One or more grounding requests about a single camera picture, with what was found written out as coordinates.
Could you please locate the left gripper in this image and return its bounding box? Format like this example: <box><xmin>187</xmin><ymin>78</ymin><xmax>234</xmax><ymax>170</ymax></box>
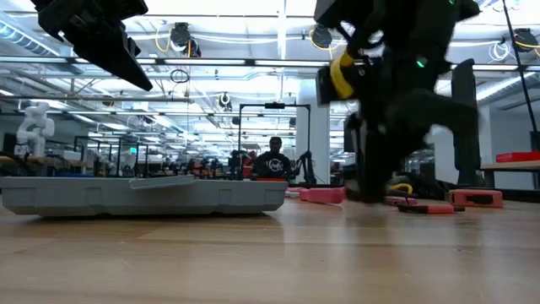
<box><xmin>29</xmin><ymin>0</ymin><xmax>154</xmax><ymax>92</ymax></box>

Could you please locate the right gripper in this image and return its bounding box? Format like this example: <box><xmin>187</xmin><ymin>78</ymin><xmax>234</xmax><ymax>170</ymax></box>
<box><xmin>351</xmin><ymin>57</ymin><xmax>481</xmax><ymax>204</ymax></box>

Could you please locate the red bit holder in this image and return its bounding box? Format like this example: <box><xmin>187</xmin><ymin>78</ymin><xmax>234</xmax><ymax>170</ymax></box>
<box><xmin>381</xmin><ymin>194</ymin><xmax>419</xmax><ymax>208</ymax></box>
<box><xmin>298</xmin><ymin>186</ymin><xmax>348</xmax><ymax>205</ymax></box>

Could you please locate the small red black tool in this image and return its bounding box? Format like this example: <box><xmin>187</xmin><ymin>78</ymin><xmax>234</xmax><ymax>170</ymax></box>
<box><xmin>397</xmin><ymin>203</ymin><xmax>466</xmax><ymax>215</ymax></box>

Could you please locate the red tape measure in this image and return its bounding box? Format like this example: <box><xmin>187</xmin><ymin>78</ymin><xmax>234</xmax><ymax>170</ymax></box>
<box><xmin>445</xmin><ymin>188</ymin><xmax>505</xmax><ymax>209</ymax></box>

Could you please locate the grey plastic tool case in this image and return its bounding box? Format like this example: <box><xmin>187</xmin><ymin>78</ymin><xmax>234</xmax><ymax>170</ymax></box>
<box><xmin>0</xmin><ymin>173</ymin><xmax>289</xmax><ymax>218</ymax></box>

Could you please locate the black glove yellow cuff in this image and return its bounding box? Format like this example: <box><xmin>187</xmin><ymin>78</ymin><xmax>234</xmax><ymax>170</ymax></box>
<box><xmin>386</xmin><ymin>171</ymin><xmax>455</xmax><ymax>200</ymax></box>

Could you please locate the person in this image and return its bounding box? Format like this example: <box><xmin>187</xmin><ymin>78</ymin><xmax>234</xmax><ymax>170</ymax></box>
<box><xmin>251</xmin><ymin>135</ymin><xmax>293</xmax><ymax>182</ymax></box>

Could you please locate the wooden background bench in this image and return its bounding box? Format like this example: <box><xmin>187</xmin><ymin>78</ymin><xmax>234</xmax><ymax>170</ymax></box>
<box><xmin>0</xmin><ymin>155</ymin><xmax>88</xmax><ymax>168</ymax></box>

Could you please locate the wooden background table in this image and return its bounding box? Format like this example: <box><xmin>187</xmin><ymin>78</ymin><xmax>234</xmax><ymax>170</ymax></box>
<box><xmin>479</xmin><ymin>159</ymin><xmax>540</xmax><ymax>190</ymax></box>

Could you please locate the red tray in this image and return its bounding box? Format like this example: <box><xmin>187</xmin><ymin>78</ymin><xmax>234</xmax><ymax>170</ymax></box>
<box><xmin>494</xmin><ymin>150</ymin><xmax>540</xmax><ymax>164</ymax></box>

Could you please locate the yellow cable strap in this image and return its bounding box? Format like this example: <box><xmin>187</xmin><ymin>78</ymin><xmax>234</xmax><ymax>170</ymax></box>
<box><xmin>328</xmin><ymin>50</ymin><xmax>358</xmax><ymax>101</ymax></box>

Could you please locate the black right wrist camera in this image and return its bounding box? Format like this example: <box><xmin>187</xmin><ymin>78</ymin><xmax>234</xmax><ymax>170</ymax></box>
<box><xmin>315</xmin><ymin>65</ymin><xmax>338</xmax><ymax>106</ymax></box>

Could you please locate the black background frame station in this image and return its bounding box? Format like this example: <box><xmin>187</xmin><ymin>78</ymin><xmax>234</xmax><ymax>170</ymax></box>
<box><xmin>237</xmin><ymin>101</ymin><xmax>312</xmax><ymax>183</ymax></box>

